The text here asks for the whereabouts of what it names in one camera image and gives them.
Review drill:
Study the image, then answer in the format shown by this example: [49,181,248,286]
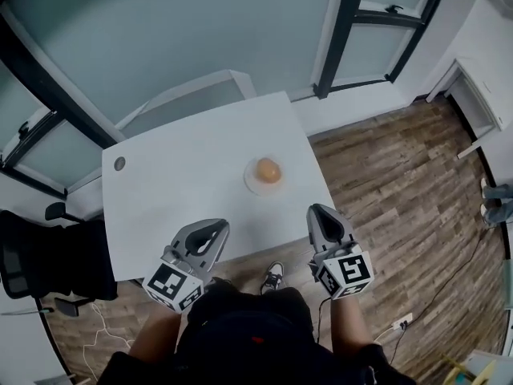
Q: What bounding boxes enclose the white power strip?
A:
[391,312,414,332]

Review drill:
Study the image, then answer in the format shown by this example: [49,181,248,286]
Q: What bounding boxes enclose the black power cable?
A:
[388,226,502,363]

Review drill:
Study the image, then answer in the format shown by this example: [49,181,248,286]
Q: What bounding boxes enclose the clear glass plate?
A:
[243,155,289,197]

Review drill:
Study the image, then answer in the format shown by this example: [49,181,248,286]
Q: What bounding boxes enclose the yellow wooden frame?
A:
[439,349,513,385]

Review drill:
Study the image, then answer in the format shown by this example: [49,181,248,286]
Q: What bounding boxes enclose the person's black clothing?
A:
[95,278,414,385]

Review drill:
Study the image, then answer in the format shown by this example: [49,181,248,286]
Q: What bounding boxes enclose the round orange food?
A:
[256,157,281,184]

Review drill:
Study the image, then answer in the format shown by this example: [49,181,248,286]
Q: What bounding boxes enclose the white cable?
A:
[82,302,136,373]

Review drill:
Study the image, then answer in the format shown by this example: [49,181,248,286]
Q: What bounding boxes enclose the black office chair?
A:
[0,201,119,318]

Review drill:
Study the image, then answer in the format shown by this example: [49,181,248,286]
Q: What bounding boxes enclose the white cabinet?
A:
[426,57,513,144]

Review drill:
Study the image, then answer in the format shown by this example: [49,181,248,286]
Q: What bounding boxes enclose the person's black and white shoe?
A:
[260,261,286,296]

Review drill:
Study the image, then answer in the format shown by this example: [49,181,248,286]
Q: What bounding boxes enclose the person's right forearm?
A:
[329,294,374,353]

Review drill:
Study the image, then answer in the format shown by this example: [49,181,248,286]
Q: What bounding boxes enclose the person's left forearm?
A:
[127,302,194,361]

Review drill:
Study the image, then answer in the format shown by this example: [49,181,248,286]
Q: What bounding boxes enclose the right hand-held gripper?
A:
[306,203,376,302]

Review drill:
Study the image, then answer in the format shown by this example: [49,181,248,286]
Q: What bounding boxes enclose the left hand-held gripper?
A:
[142,217,232,313]

